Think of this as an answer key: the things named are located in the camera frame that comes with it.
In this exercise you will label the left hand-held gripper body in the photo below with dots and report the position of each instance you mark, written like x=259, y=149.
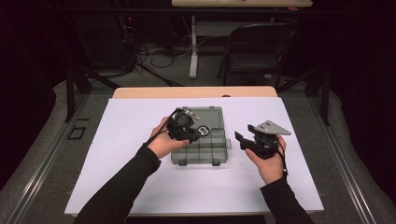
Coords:
x=180, y=124

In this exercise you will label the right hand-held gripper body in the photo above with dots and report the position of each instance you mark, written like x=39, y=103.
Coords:
x=267, y=143

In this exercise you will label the grey transparent compartment box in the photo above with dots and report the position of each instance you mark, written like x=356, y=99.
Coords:
x=211, y=151

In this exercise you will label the person's left hand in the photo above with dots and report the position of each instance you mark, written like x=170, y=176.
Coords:
x=163, y=144

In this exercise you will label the person's right hand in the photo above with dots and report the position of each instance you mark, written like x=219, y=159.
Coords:
x=271, y=169

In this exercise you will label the white board sheet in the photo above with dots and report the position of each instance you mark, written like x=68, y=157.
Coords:
x=193, y=186

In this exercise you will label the black folding chair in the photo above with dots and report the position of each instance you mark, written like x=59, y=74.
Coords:
x=258, y=59

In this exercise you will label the black metal stand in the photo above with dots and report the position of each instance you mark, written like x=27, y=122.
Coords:
x=325, y=99
x=70, y=93

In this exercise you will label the white-legged background desk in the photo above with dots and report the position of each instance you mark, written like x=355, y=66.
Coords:
x=193, y=46

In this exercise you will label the aluminium floor rail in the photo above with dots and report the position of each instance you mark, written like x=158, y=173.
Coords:
x=46, y=161
x=342, y=165

